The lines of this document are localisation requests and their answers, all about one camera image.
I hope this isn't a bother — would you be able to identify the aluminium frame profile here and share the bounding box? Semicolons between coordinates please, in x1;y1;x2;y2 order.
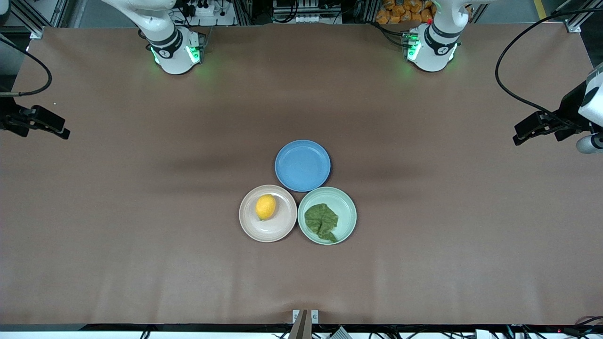
9;0;69;39
551;0;603;33

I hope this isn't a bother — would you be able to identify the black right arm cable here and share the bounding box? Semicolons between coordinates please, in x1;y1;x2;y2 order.
0;34;52;97

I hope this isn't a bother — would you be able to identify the brown camera mount post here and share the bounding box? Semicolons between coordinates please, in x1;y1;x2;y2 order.
292;309;319;339

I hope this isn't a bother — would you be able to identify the dark electronics rack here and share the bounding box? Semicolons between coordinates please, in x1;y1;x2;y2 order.
272;0;342;24

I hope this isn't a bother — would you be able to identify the yellow lemon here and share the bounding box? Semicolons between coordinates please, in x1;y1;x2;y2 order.
255;194;277;220

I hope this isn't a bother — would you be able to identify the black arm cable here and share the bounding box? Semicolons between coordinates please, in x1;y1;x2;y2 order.
495;7;603;118
0;34;52;97

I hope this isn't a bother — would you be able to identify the blue plate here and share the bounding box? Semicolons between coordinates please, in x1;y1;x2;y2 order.
275;140;331;193

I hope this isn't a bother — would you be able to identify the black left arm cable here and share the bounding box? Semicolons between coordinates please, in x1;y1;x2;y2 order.
495;7;603;118

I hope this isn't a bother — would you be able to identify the beige plate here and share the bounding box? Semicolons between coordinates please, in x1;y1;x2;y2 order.
239;184;298;243

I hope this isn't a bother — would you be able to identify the mint green plate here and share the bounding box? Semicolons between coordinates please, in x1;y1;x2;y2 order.
297;186;358;245

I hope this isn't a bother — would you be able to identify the green lettuce leaf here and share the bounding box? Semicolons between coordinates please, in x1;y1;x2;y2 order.
304;203;340;243

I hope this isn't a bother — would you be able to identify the bag of oranges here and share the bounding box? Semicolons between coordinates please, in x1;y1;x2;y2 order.
375;0;436;25

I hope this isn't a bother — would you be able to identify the white panel with plugs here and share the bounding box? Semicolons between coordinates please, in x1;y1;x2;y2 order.
170;0;236;27

